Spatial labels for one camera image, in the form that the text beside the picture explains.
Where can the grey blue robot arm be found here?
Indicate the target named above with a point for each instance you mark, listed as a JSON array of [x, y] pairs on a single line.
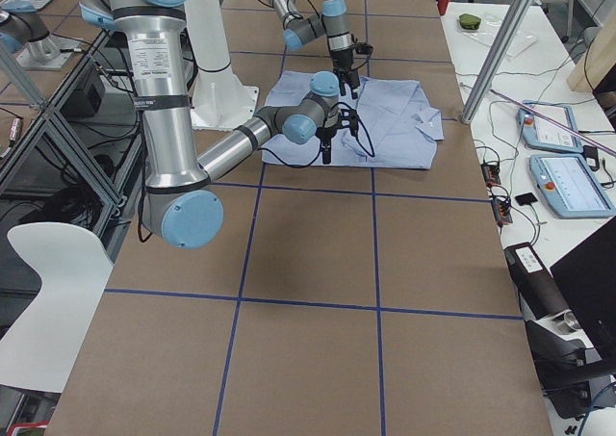
[[176, 203], [332, 23]]

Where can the light blue striped shirt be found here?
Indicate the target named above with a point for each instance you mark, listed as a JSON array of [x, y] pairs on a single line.
[[402, 125]]

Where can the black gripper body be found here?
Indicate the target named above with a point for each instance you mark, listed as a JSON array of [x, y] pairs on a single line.
[[343, 61], [327, 133]]

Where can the blue teach pendant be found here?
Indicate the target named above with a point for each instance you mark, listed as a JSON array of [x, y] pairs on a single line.
[[541, 134], [569, 186]]

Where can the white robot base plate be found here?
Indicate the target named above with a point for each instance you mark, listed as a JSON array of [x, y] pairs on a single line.
[[214, 108]]

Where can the far blue teach pendant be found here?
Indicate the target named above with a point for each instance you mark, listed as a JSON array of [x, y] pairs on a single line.
[[541, 134]]

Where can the grey aluminium frame post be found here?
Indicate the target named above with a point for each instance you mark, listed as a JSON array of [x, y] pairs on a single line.
[[508, 29]]

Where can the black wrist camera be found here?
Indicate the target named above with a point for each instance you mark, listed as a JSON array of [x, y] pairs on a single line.
[[349, 119], [363, 49]]

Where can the black monitor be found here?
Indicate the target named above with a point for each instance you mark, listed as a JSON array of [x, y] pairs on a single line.
[[585, 276]]

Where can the near blue teach pendant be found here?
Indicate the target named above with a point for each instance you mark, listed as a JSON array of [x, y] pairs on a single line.
[[569, 186]]

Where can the white plastic chair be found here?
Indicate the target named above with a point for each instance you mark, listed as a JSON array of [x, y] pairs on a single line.
[[40, 348]]

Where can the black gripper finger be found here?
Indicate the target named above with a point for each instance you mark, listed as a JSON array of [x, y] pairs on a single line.
[[326, 153], [342, 78], [354, 84]]

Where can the green object on tray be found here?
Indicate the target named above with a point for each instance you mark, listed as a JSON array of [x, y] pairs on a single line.
[[469, 22]]

